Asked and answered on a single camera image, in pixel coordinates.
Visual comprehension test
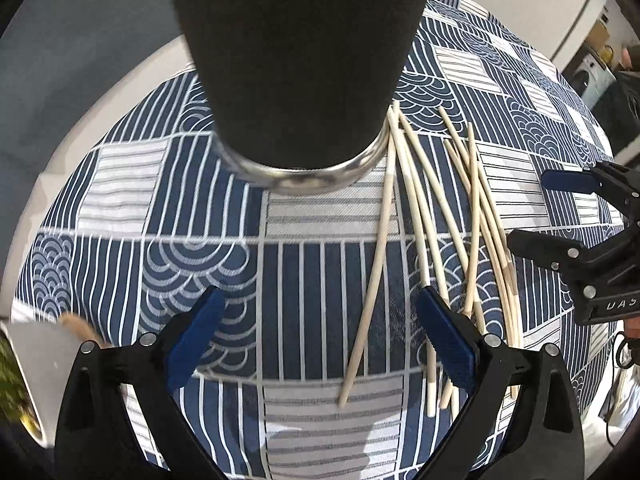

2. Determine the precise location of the black box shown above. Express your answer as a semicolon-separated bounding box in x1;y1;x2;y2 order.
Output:
597;70;640;161

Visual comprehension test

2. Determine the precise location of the black cable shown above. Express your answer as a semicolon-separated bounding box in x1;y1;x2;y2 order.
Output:
604;332;640;447

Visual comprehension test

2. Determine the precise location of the grey-blue sofa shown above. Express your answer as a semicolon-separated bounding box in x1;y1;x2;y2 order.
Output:
0;0;201;306

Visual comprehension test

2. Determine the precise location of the cardboard box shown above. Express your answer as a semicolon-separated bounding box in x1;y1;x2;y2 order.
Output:
587;17;612;52

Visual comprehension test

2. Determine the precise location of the bunch of wooden chopsticks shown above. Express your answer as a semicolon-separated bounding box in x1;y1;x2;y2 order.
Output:
339;100;525;418

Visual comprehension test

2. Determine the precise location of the black metal-rimmed utensil cup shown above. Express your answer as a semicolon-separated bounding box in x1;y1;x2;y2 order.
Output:
161;0;442;192

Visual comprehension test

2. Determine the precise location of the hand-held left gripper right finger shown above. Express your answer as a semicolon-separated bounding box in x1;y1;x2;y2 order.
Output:
415;287;583;480

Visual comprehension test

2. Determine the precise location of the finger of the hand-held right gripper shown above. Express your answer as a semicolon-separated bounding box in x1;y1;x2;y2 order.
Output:
541;160;640;226
506;227;640;302

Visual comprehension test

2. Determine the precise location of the round wooden coaster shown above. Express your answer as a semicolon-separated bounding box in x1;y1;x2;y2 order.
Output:
59;312;103;350

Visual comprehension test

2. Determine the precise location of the white washing machine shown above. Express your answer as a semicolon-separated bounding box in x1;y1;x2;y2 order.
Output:
572;54;617;107

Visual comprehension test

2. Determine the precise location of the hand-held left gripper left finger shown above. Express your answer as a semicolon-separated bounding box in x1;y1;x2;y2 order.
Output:
54;286;231;480

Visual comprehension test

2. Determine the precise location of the blue white patterned tablecloth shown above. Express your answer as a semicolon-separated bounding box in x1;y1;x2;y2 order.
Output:
10;0;631;480

